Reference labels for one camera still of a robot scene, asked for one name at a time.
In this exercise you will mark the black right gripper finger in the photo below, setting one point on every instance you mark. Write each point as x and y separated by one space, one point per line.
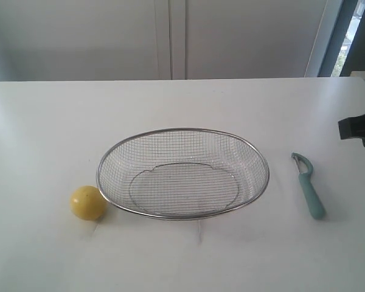
352 128

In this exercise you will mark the white cabinet doors in background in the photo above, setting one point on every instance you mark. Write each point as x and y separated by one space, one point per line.
155 40

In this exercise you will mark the yellow lemon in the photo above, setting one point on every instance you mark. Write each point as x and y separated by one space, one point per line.
87 203

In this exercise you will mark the teal handled vegetable peeler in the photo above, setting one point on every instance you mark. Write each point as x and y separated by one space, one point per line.
305 168

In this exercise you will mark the window with dark frame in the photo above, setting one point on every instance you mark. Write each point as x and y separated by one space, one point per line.
345 52

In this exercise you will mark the oval metal wire mesh basket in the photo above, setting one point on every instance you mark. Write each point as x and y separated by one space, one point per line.
182 173

